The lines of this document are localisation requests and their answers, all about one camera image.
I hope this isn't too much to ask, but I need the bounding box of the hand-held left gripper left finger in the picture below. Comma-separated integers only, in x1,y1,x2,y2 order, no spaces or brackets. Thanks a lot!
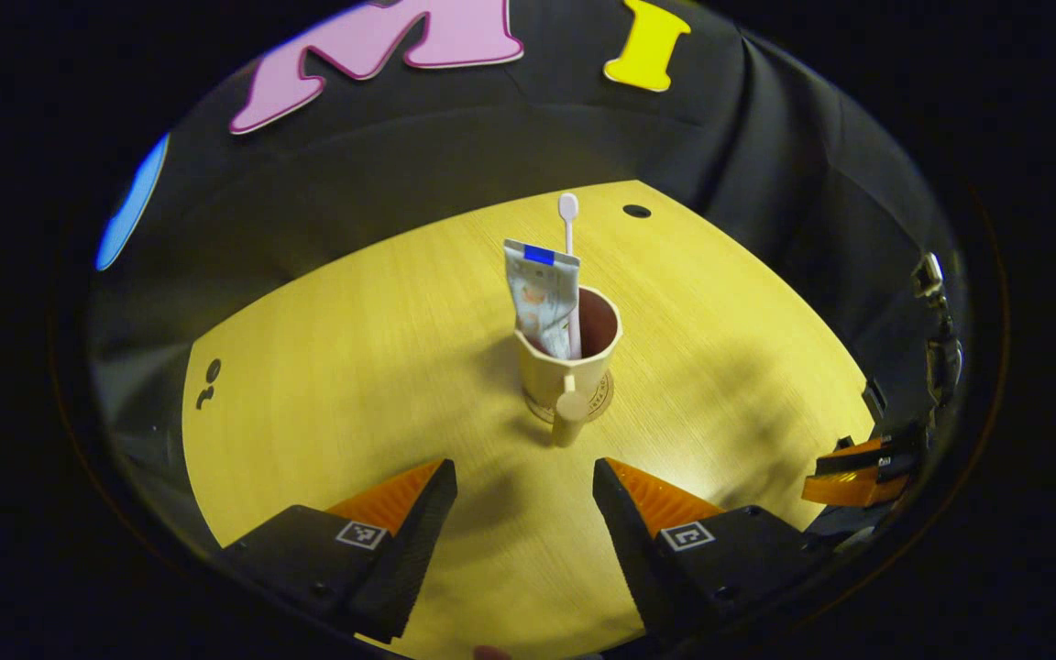
219,458,458,644

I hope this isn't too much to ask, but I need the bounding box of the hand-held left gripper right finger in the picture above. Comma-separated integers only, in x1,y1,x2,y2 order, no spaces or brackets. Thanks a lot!
592,456,833,654

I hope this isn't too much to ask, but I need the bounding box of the round cork coaster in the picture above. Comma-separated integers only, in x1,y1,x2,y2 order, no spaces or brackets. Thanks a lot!
525,367,616,425

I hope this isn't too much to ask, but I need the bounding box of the cream cup with wooden handle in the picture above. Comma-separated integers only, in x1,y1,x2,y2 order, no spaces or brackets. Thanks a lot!
514,286,623,448

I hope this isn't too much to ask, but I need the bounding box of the white toothpaste tube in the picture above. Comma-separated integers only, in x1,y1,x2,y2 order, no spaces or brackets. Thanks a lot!
503,238,581,360

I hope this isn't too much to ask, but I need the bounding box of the pale pink toothbrush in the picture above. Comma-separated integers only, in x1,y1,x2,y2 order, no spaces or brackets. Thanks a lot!
557,192,582,360

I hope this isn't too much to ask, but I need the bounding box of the wooden desktop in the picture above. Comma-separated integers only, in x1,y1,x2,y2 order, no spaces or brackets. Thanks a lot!
181,180,877,660

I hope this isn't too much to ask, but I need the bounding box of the black backdrop cloth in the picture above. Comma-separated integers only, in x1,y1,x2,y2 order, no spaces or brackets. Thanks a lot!
88,0,969,478

